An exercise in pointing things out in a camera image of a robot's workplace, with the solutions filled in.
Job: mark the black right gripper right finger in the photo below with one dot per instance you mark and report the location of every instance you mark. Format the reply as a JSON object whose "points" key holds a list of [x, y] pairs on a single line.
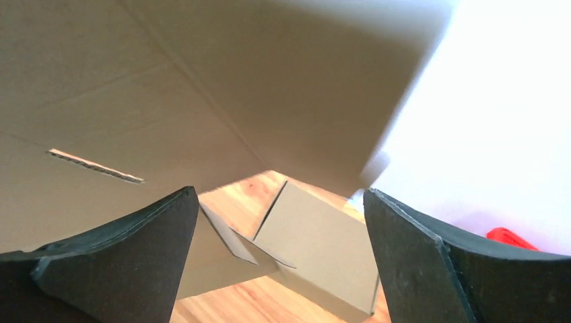
{"points": [[432, 271]]}

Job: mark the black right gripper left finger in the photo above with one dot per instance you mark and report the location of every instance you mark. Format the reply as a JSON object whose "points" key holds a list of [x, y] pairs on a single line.
{"points": [[128, 270]]}

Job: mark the brown cardboard sheet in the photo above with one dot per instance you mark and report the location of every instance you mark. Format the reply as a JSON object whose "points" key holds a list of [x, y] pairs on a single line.
{"points": [[109, 106]]}

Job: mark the brown cardboard box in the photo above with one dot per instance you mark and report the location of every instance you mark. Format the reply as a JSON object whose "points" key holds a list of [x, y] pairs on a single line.
{"points": [[324, 254]]}

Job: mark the red plastic basket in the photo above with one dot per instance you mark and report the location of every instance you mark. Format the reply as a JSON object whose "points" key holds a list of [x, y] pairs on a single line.
{"points": [[506, 236]]}

